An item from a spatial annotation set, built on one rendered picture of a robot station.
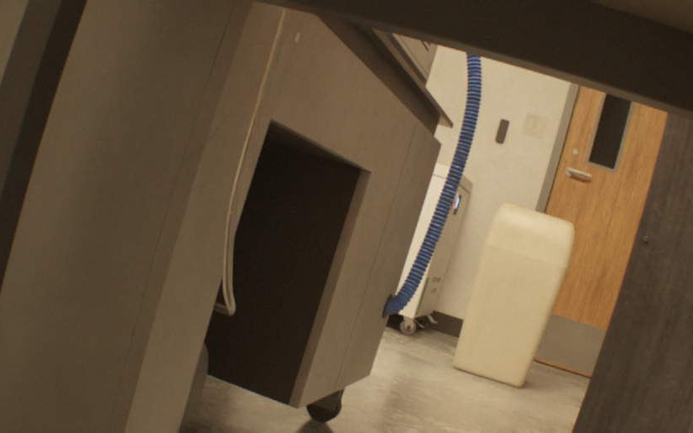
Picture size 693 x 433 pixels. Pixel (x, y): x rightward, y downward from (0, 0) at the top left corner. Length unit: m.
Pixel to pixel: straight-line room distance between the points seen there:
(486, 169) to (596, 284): 0.85
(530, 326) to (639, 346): 2.09
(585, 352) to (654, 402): 3.37
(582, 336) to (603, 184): 0.82
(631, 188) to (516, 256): 1.45
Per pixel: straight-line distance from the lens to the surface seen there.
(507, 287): 3.54
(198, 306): 0.97
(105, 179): 0.91
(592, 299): 4.81
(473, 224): 4.82
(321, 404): 2.04
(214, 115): 0.87
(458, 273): 4.82
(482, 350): 3.57
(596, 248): 4.81
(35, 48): 0.81
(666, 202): 1.49
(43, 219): 0.94
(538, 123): 4.85
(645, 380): 1.47
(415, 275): 2.00
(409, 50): 1.82
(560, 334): 4.81
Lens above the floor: 0.48
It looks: level
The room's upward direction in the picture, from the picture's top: 17 degrees clockwise
